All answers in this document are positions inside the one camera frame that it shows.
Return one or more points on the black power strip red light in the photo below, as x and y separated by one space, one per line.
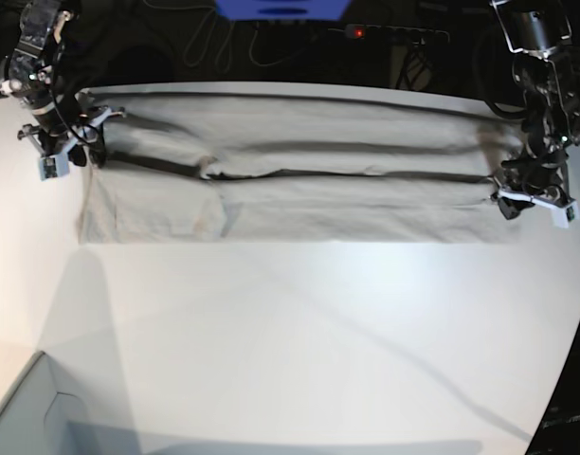
396 35

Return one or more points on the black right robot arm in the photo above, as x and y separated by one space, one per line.
36 72

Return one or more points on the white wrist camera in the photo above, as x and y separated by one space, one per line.
53 166
564 216

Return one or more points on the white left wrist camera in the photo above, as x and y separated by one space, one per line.
564 216

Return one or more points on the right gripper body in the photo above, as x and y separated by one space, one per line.
59 135

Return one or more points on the beige t-shirt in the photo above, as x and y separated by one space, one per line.
239 162

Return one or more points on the blue plastic bin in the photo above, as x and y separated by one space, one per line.
260 10

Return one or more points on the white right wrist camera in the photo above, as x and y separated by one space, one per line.
53 166

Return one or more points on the grey cardboard box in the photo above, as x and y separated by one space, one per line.
37 418

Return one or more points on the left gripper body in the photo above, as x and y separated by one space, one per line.
545 195

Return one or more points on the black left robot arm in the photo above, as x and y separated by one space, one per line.
538 33

